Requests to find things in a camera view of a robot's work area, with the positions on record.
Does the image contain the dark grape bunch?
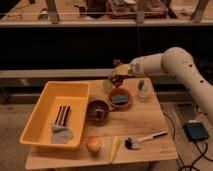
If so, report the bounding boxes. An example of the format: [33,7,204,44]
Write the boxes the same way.
[109,75,126,88]

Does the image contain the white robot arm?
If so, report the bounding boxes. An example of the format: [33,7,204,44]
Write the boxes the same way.
[112,47,213,125]

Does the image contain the yellow plastic tray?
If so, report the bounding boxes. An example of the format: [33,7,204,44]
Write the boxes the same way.
[20,81,90,149]

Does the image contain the green translucent cup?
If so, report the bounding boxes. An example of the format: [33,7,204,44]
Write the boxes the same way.
[103,80,113,94]

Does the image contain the clear glass with green item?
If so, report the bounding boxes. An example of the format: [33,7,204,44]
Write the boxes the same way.
[137,80,149,101]

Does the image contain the orange clay bowl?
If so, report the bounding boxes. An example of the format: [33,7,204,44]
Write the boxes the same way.
[107,88,133,110]

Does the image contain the blue green sponge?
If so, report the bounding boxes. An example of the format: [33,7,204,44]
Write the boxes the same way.
[111,95,128,104]

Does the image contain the dark brown bowl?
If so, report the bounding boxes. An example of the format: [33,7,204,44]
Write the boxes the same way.
[86,100,109,125]

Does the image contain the wooden folding table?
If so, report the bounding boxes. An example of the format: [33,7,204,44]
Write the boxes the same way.
[25,77,179,171]

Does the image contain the yellow banana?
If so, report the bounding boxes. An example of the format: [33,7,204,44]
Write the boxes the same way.
[109,136,119,163]

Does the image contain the dark chocolate bar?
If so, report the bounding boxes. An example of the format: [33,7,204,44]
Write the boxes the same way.
[55,106,70,126]

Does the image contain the orange apple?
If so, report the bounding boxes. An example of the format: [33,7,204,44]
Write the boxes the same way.
[86,136,101,154]

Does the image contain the black floor cable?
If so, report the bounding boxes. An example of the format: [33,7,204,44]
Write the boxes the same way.
[162,101,213,171]

